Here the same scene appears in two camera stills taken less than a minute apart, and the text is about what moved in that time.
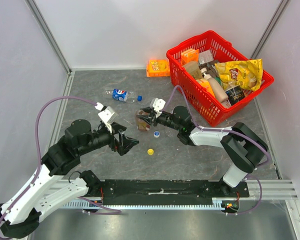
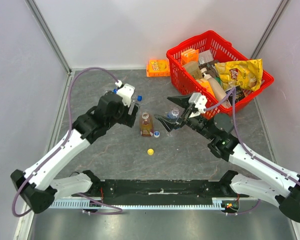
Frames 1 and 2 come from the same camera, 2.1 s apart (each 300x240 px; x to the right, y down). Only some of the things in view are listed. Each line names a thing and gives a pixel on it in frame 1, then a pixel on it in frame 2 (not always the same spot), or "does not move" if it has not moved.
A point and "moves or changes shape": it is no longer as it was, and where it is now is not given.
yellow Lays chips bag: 248,74 does not move
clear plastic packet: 205,57 does not move
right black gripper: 152,118 -> 184,115
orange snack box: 158,68 does not move
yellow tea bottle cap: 150,151 does not move
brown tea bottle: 142,125 moves or changes shape
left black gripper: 126,143 -> 129,119
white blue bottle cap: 156,134 does not move
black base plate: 167,192 does not move
